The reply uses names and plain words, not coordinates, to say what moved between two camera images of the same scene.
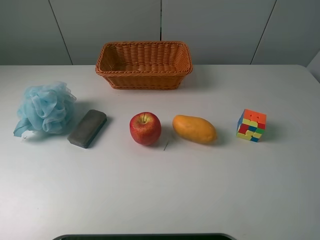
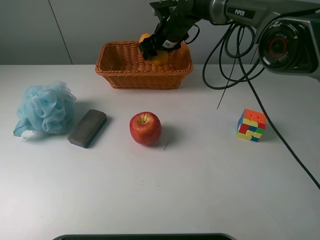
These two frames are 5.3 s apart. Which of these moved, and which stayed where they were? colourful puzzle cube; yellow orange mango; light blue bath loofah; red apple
Moved: yellow orange mango
Stayed: colourful puzzle cube; light blue bath loofah; red apple
